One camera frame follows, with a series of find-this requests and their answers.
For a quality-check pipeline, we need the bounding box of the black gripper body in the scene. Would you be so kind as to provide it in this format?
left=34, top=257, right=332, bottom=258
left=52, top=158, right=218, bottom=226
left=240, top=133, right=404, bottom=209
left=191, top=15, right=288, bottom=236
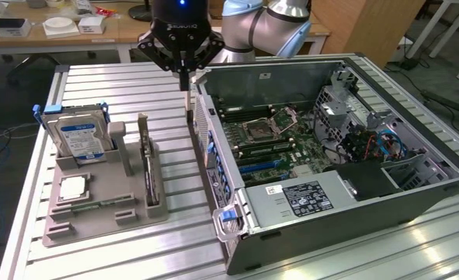
left=152, top=0, right=215, bottom=54

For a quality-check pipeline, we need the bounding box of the graphics card with fan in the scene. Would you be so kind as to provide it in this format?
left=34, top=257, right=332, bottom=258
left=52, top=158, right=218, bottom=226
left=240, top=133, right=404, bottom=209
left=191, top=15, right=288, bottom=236
left=138, top=113, right=164, bottom=209

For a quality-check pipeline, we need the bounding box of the blue expansion slot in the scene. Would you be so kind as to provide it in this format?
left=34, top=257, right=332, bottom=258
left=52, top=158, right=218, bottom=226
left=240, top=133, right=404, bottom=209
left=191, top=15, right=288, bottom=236
left=239, top=161, right=283, bottom=173

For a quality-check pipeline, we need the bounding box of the black round lamp base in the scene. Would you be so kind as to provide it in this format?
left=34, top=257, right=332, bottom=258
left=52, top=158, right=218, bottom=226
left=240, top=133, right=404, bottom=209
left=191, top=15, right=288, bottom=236
left=128, top=0, right=155, bottom=22

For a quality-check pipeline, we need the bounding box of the white labelled cardboard box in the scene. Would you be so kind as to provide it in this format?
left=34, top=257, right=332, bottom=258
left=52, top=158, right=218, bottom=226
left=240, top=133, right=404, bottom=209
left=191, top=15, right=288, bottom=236
left=78, top=16, right=108, bottom=34

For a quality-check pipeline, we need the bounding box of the white round plastic holder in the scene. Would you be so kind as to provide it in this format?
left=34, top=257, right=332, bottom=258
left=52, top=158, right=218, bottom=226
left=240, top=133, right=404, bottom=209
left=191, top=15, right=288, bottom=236
left=43, top=16, right=82, bottom=39

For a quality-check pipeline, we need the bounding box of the metal socket cover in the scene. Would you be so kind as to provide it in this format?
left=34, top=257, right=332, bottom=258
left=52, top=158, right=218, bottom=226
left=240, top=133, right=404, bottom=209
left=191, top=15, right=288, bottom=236
left=268, top=105, right=298, bottom=138

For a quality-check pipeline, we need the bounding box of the black chair base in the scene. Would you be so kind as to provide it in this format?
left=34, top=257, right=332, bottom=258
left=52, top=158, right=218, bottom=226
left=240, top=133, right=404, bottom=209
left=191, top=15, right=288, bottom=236
left=419, top=87, right=459, bottom=117
left=3, top=52, right=98, bottom=87

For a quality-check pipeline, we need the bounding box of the CPU socket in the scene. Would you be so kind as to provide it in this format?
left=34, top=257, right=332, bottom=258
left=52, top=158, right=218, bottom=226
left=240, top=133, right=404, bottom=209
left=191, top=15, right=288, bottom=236
left=240, top=118, right=283, bottom=141

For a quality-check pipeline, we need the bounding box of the hard disk with blue rails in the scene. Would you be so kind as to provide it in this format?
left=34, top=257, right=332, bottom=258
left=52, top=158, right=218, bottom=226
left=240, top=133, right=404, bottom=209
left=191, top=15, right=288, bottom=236
left=32, top=100, right=118, bottom=165

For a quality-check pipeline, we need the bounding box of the white box with black top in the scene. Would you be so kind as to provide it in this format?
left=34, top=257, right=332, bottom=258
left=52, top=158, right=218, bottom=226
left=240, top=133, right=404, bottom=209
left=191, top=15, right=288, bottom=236
left=0, top=17, right=34, bottom=38

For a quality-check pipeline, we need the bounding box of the RAM stick with black label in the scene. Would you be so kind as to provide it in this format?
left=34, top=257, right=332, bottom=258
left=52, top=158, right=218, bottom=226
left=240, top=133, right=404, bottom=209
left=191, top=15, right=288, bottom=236
left=238, top=142, right=295, bottom=158

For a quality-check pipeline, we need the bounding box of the silver disk bay cage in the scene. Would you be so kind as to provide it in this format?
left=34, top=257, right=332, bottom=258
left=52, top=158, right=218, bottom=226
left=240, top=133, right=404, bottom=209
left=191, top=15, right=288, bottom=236
left=312, top=68, right=374, bottom=146

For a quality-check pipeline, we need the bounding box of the wooden cabinet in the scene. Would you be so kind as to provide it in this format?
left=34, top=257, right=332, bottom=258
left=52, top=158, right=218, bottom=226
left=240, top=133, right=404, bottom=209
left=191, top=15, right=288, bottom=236
left=322, top=0, right=428, bottom=69

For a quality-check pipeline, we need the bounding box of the green motherboard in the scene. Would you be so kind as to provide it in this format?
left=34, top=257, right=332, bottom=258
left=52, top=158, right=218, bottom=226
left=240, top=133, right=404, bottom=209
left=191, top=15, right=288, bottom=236
left=212, top=97, right=346, bottom=189

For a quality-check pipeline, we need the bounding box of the white box with red button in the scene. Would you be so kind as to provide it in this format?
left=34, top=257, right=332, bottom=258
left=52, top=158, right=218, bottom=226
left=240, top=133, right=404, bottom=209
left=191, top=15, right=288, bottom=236
left=387, top=37, right=414, bottom=64

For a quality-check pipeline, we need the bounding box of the grey parts rack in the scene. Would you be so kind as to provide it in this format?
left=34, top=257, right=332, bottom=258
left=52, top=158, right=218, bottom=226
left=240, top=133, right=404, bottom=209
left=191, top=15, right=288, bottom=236
left=42, top=121, right=171, bottom=249

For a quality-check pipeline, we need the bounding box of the black floor adapter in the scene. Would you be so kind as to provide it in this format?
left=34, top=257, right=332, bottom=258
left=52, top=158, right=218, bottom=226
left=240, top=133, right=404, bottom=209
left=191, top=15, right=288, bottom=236
left=398, top=58, right=420, bottom=71

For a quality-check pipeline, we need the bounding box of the silver CPU chip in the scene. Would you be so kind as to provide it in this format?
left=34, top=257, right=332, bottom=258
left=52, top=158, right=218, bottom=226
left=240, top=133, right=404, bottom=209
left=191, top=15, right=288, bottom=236
left=59, top=176, right=90, bottom=202

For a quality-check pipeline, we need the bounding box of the green RAM stick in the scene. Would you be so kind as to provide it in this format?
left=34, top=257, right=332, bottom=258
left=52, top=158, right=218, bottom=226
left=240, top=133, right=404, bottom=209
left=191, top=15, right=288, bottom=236
left=71, top=198, right=127, bottom=211

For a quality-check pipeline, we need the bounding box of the grey power supply unit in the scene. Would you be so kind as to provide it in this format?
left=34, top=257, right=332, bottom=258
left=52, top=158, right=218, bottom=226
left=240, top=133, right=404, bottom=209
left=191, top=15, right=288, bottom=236
left=244, top=170, right=360, bottom=230

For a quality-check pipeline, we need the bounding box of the black open PC case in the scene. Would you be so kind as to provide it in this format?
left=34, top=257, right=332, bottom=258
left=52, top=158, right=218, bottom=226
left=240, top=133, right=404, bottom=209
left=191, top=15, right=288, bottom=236
left=184, top=55, right=459, bottom=277

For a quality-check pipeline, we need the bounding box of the grey case handle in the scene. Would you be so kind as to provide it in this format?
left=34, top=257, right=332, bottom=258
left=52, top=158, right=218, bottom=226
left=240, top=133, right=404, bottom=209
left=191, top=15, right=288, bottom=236
left=184, top=65, right=210, bottom=117
left=212, top=201, right=250, bottom=243

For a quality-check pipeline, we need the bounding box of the wooden desk with white frame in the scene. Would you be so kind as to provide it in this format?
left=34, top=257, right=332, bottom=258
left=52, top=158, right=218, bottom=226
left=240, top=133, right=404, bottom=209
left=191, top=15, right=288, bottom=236
left=0, top=0, right=332, bottom=64

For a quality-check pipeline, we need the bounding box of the white table frame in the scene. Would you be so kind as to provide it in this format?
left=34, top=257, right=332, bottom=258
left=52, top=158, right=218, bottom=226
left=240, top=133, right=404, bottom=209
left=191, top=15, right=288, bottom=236
left=406, top=0, right=459, bottom=59

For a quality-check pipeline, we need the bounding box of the red data wire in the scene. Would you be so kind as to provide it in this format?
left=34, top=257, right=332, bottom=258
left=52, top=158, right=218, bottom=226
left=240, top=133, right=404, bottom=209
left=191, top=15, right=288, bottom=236
left=367, top=135, right=390, bottom=160

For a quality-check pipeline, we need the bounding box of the blue data wire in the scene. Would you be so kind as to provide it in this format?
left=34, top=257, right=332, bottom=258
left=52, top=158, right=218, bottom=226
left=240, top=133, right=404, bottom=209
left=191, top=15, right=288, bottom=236
left=376, top=128, right=410, bottom=160

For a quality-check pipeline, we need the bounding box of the silver metal bracket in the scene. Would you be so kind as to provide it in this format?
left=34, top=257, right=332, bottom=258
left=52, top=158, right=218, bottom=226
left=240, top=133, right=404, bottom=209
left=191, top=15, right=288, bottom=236
left=380, top=153, right=451, bottom=192

